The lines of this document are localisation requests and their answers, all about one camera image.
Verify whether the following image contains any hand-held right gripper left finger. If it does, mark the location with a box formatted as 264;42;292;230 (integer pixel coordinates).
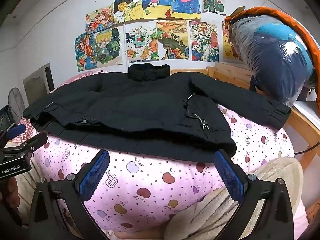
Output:
29;149;110;240

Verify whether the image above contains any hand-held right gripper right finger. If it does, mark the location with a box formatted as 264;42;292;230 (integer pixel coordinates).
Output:
214;149;294;240

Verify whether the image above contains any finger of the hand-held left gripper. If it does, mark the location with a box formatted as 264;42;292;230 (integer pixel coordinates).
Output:
0;124;26;147
23;132;48;156

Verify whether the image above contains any black jacket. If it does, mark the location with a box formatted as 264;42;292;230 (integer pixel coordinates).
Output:
22;64;292;163

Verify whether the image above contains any standing fan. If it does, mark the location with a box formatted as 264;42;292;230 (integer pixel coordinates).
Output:
7;87;25;124

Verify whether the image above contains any pink apple-print bedsheet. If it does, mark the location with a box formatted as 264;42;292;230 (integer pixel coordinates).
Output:
19;102;295;233

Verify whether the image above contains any beige fleece blanket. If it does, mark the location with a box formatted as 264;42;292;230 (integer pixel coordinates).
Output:
164;156;304;240

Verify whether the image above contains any white mattress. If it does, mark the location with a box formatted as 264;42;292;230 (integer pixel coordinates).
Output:
292;90;320;120

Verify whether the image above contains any clear plastic bag of bedding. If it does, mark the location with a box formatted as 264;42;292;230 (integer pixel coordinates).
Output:
229;15;315;105

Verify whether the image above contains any black cable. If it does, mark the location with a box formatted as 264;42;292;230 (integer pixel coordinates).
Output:
294;140;320;155

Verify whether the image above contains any wooden bed frame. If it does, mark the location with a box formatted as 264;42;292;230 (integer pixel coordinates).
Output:
170;62;320;180

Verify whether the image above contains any group of colourful wall drawings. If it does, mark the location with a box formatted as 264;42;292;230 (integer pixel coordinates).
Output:
74;0;243;72

